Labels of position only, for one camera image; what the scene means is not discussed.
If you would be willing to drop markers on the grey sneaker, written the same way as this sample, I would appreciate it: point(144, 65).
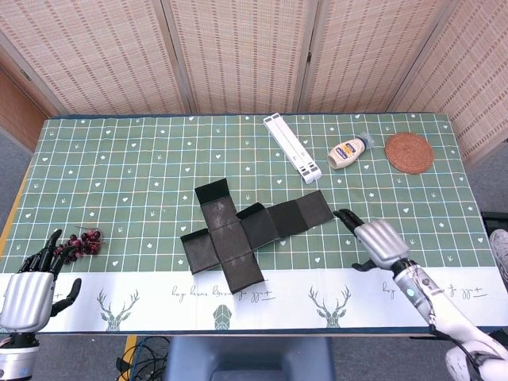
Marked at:
point(501, 250)

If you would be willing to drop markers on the black cardboard box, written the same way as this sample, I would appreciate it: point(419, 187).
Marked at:
point(230, 238)

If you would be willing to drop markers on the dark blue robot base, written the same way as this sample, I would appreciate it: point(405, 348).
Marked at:
point(246, 357)

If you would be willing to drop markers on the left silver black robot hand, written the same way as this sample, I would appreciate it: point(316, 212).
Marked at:
point(25, 297)

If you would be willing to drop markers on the cream mayonnaise squeeze bottle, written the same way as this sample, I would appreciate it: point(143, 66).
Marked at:
point(347, 152)

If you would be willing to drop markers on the brown wooden door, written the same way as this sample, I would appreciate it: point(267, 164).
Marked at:
point(16, 111)

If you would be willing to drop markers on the round brown woven coaster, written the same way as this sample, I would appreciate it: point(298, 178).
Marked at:
point(409, 152)

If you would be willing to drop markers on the white folding stand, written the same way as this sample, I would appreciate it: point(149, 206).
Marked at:
point(289, 145)

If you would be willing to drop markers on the woven bamboo screen panel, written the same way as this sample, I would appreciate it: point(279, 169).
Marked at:
point(357, 51)
point(476, 71)
point(99, 51)
point(242, 51)

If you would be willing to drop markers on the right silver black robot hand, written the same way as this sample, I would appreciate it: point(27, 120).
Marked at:
point(383, 242)

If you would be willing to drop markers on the green checked deer tablecloth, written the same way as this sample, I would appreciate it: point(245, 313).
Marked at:
point(139, 178)

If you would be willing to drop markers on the dark red grape bunch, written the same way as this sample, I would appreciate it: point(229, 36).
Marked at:
point(89, 238)

